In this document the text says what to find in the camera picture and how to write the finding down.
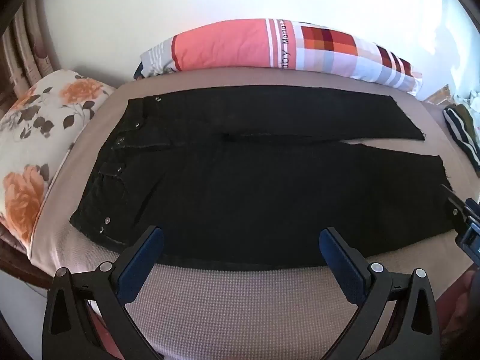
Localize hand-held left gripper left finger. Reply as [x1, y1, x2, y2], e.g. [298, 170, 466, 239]
[42, 226, 166, 360]

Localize white crumpled cloth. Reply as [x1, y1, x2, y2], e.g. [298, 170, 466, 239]
[454, 89, 480, 110]

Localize wooden bed frame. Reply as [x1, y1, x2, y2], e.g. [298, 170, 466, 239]
[0, 229, 53, 287]

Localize black pants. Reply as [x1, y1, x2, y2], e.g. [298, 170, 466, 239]
[69, 85, 456, 271]

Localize striped dark cloth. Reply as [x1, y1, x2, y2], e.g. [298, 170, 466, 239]
[442, 105, 480, 175]

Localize floral pillow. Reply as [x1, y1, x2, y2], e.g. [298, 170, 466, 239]
[0, 69, 117, 254]

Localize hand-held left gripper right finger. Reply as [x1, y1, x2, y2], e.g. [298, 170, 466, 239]
[319, 227, 440, 360]

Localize person's right hand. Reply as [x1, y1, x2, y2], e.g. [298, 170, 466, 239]
[449, 264, 480, 346]

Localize wooden headboard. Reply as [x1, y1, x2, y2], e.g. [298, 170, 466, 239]
[0, 0, 62, 94]

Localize pink checked bolster pillow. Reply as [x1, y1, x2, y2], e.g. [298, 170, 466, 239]
[134, 18, 424, 96]

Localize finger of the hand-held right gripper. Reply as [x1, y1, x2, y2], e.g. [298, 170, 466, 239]
[439, 184, 470, 235]

